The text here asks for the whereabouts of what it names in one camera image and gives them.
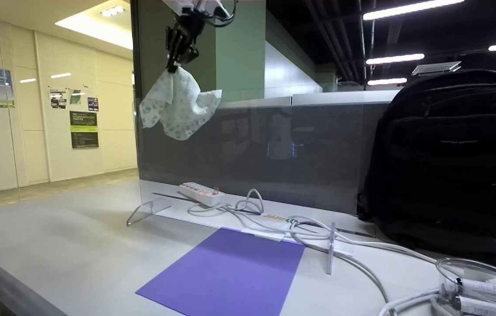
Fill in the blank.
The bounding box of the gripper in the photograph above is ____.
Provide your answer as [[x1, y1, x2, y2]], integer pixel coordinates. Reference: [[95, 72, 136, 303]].
[[165, 11, 207, 74]]

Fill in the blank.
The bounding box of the white patterned towel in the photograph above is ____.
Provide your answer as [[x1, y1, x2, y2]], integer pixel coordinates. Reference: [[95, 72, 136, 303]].
[[139, 65, 223, 141]]

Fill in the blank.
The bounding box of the clear glass screen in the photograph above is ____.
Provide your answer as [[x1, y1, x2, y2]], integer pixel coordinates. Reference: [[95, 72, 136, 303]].
[[126, 97, 378, 276]]

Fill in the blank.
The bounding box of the black and green poster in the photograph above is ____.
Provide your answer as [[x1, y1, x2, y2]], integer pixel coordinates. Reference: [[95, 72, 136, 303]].
[[69, 111, 100, 149]]

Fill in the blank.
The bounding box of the small white poster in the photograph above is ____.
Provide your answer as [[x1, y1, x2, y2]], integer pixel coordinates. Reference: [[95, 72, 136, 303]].
[[49, 90, 68, 110]]

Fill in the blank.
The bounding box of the white power strip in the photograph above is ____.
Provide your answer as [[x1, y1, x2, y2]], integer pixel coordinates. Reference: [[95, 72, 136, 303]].
[[179, 182, 226, 207]]

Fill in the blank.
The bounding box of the grey desk partition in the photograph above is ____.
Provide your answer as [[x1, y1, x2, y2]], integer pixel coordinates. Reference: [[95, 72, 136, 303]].
[[136, 90, 402, 216]]

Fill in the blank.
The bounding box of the purple paper sheet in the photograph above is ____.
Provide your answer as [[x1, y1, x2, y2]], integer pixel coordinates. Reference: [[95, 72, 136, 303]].
[[136, 227, 306, 316]]

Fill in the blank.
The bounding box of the ceiling air vent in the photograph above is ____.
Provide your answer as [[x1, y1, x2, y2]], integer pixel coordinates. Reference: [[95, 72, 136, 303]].
[[411, 61, 462, 76]]

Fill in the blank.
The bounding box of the black backpack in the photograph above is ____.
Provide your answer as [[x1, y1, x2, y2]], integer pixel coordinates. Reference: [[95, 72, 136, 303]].
[[357, 69, 496, 269]]

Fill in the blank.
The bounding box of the clear plastic container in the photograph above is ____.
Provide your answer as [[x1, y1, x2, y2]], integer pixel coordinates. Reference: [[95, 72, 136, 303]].
[[433, 258, 496, 316]]

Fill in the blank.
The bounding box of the white tube with black cap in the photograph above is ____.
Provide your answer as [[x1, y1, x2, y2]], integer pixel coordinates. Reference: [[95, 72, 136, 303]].
[[450, 295, 496, 316], [455, 278, 496, 303]]

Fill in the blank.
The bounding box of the black cable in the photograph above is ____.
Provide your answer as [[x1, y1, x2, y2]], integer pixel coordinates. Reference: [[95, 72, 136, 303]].
[[151, 192, 198, 204]]

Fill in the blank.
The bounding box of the white cable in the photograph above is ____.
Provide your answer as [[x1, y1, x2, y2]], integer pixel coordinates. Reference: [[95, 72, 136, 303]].
[[226, 206, 454, 316], [187, 189, 395, 316]]

